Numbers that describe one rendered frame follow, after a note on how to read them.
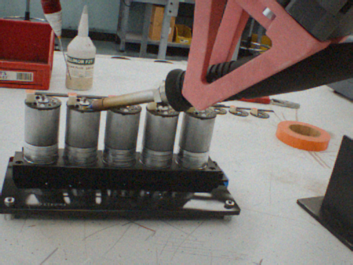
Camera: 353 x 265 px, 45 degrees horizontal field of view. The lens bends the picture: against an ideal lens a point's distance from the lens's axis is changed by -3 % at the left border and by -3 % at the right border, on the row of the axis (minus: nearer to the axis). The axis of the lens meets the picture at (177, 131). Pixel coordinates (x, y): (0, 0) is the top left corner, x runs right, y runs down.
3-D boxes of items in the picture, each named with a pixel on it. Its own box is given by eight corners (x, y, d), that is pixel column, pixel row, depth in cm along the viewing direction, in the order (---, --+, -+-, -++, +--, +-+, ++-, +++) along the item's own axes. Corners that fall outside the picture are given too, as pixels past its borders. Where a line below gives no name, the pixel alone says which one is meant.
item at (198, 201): (208, 174, 37) (211, 163, 36) (238, 223, 30) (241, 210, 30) (9, 168, 32) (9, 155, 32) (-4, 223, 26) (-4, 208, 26)
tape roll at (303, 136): (275, 125, 51) (277, 116, 51) (325, 136, 50) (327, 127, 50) (275, 143, 46) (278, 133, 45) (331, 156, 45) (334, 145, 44)
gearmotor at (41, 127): (57, 175, 30) (61, 107, 28) (22, 174, 30) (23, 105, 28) (58, 160, 32) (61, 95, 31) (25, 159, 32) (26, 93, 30)
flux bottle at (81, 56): (61, 87, 52) (67, 4, 48) (69, 81, 55) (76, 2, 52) (87, 92, 52) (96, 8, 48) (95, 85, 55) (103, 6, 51)
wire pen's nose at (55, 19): (47, 36, 26) (41, 12, 25) (64, 30, 27) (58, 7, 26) (53, 39, 25) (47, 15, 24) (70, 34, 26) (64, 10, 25)
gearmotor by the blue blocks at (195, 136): (208, 179, 33) (221, 116, 31) (177, 179, 33) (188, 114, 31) (199, 165, 35) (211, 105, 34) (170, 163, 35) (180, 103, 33)
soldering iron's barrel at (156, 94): (90, 120, 28) (172, 106, 25) (85, 96, 28) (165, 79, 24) (105, 115, 29) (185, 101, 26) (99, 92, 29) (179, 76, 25)
